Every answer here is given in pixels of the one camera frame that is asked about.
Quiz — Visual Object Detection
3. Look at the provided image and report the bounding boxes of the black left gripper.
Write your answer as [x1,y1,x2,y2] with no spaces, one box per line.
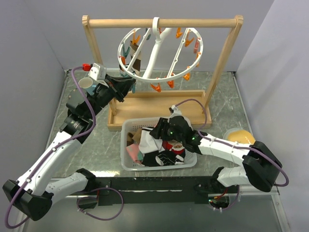
[86,73,135,119]

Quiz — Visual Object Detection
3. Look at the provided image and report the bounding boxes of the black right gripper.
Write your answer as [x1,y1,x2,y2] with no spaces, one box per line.
[149,117,184,143]

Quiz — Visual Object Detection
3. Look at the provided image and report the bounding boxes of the cream brown ribbed sock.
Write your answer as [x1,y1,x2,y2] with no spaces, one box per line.
[130,41,141,75]

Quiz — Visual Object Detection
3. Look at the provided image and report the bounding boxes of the orange clothes peg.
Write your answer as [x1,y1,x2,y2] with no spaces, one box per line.
[150,83,161,92]
[167,80,174,88]
[131,34,140,45]

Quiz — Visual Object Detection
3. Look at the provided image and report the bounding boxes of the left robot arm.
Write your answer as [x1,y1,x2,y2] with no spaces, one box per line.
[2,75,136,221]

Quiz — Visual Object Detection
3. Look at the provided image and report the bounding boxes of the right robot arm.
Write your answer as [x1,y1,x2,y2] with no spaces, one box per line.
[150,116,283,193]

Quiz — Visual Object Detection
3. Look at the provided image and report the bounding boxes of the white round clip hanger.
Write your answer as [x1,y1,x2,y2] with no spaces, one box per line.
[117,17,204,84]

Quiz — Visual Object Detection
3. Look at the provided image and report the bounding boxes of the wooden hanger stand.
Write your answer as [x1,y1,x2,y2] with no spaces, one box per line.
[82,15,243,130]

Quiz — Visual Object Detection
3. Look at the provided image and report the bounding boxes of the teal right clothes peg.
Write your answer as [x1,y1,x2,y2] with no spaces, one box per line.
[119,64,137,94]

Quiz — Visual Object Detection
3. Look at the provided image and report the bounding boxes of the teal clothes peg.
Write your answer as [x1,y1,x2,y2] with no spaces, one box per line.
[122,44,131,58]
[119,64,137,94]

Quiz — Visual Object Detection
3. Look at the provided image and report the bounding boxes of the red santa sock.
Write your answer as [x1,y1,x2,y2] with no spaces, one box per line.
[162,140,185,157]

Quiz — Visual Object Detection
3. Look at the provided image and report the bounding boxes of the white black sock in basket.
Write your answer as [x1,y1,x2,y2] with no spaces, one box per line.
[142,149,186,167]

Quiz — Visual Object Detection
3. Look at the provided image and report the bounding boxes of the tan brown sock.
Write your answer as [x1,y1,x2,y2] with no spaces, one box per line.
[126,130,141,146]

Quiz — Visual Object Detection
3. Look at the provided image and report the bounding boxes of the pink sock left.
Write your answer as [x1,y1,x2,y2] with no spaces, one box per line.
[126,144,144,164]

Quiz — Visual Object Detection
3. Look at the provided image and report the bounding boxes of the white plastic laundry basket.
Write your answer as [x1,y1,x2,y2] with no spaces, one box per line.
[120,117,197,172]

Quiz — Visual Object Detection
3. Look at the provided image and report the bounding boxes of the yellow dish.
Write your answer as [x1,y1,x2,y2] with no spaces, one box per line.
[223,128,255,144]

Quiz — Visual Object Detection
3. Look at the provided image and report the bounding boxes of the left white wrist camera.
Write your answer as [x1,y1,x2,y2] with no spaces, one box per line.
[88,63,107,83]

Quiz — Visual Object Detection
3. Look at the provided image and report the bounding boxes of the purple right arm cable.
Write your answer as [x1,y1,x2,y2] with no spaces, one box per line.
[173,99,289,213]

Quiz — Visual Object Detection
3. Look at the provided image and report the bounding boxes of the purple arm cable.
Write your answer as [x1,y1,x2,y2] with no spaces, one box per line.
[4,65,124,229]
[173,99,289,213]

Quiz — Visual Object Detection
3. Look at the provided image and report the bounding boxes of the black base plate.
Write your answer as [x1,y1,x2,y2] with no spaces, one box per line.
[67,175,239,206]

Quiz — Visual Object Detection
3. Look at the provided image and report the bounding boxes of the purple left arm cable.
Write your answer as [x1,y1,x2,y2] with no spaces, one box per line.
[4,65,124,229]

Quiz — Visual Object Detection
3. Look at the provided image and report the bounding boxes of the aluminium rail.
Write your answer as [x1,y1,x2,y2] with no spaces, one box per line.
[23,175,280,199]

